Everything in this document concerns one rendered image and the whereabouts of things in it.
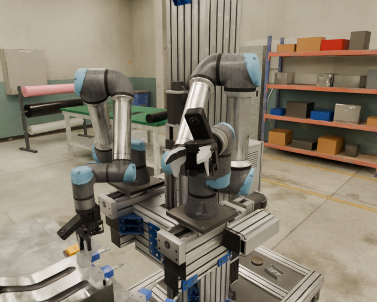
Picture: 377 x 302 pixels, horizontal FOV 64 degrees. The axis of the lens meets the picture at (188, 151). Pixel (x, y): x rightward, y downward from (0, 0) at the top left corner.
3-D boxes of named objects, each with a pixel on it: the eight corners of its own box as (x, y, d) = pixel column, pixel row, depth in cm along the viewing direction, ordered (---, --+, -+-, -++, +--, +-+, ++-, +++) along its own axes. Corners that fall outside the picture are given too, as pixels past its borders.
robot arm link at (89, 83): (123, 168, 159) (105, 77, 121) (94, 168, 158) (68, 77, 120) (125, 151, 168) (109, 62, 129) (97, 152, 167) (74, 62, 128)
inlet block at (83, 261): (106, 250, 129) (106, 239, 127) (112, 256, 125) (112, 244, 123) (77, 264, 120) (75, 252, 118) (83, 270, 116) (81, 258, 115)
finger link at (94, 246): (104, 257, 118) (100, 234, 117) (90, 263, 114) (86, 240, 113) (100, 255, 120) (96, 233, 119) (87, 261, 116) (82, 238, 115)
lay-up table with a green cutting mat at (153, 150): (112, 144, 646) (109, 96, 618) (204, 167, 502) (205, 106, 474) (63, 156, 561) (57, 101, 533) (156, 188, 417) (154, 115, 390)
